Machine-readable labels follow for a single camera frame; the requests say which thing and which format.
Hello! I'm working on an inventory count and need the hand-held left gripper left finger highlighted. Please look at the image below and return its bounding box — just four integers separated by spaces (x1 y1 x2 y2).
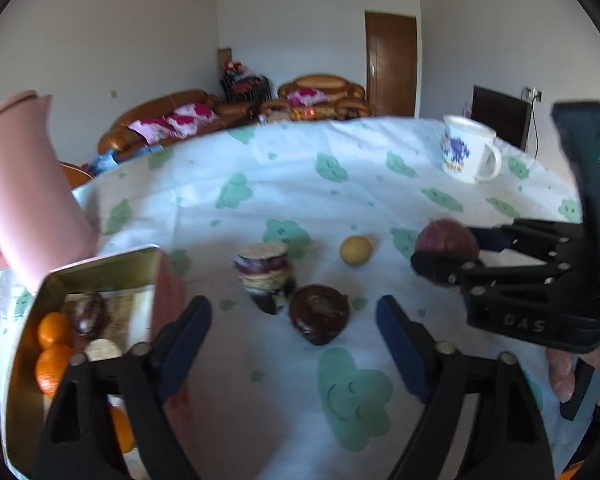
32 295 213 480

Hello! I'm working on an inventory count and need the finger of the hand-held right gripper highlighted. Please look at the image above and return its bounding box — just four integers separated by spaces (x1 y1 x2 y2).
472 219 588 268
411 252 571 288

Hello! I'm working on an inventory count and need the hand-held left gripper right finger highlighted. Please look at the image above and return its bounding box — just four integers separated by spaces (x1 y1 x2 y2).
376 295 556 480

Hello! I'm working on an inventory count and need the purple round fruit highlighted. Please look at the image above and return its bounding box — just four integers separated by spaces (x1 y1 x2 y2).
414 218 481 263

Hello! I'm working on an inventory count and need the chocolate doughnut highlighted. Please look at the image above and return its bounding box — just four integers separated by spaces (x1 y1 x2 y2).
288 284 351 347

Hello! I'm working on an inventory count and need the dark round pastry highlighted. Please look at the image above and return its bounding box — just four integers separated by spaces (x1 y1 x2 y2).
67 291 112 338

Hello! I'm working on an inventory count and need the pink metal tin box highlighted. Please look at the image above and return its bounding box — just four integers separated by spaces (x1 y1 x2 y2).
4 244 188 480

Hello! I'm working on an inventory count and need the person's right hand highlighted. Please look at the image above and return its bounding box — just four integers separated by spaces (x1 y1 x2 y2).
545 330 600 407

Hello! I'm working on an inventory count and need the small yellow round fruit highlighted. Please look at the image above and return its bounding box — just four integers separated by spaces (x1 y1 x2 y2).
340 235 374 267

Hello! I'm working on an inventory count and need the stacked macaron toy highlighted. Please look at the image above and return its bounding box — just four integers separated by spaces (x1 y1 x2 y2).
234 242 297 316

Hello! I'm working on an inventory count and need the white printed mug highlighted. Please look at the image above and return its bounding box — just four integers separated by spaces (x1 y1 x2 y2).
440 115 503 185

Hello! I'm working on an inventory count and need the black television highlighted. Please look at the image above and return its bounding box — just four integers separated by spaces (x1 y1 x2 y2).
471 85 533 151

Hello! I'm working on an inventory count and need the white tablecloth with green clouds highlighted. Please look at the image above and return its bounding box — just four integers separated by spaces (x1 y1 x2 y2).
0 117 596 480

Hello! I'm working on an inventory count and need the blue checked cloth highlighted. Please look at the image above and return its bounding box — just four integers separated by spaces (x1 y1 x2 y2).
82 145 163 176

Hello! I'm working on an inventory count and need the brown wooden chair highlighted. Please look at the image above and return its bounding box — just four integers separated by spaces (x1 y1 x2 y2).
57 161 95 190

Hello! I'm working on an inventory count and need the pile of colourful snacks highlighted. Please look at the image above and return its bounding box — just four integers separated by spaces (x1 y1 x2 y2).
260 105 341 122

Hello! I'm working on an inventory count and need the brown wooden door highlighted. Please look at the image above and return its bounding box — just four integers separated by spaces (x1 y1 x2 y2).
364 10 419 118

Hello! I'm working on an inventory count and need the pink floral cushion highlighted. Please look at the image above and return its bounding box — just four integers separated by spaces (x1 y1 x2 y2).
286 87 331 107

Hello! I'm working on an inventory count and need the brown leather armchair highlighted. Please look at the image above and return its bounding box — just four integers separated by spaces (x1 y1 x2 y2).
277 74 371 121

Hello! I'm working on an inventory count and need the pink electric kettle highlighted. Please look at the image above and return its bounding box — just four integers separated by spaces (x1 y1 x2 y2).
0 90 101 293

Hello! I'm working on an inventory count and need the pink floral blanket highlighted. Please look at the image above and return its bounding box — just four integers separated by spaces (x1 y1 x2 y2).
130 102 218 138

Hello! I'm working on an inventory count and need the brown leather sofa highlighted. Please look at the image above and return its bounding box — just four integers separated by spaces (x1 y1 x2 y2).
97 89 261 156

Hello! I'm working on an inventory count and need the stack of dark chairs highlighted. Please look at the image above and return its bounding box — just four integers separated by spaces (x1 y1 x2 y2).
220 60 273 106

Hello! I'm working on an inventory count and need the black power cable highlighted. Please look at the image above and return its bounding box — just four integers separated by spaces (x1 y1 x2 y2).
529 100 542 156

